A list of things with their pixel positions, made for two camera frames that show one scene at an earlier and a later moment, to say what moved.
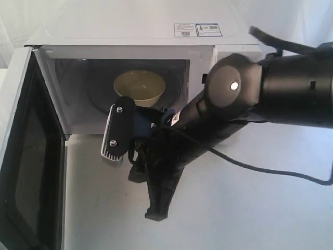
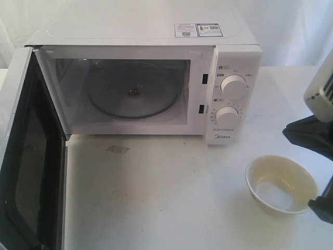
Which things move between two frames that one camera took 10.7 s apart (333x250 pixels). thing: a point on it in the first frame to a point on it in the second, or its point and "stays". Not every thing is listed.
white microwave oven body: x=160 y=55 stays
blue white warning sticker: x=197 y=29 stays
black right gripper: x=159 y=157 to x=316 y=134
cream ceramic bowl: x=144 y=86 to x=279 y=185
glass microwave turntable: x=103 y=92 stays
